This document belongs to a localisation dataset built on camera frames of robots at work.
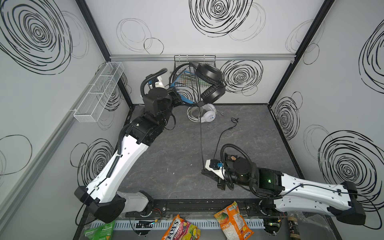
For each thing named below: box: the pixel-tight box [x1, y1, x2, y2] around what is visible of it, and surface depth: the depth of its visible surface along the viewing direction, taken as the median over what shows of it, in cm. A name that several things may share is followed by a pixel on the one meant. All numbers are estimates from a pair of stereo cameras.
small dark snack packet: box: [224, 152, 238, 162], surface depth 92 cm
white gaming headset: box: [187, 103, 217, 123], surface depth 110 cm
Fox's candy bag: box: [161, 214, 201, 240], surface depth 67 cm
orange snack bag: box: [214, 201, 254, 240], surface depth 68 cm
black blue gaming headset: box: [169, 61, 227, 108], surface depth 53 cm
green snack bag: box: [84, 220, 116, 240], surface depth 66 cm
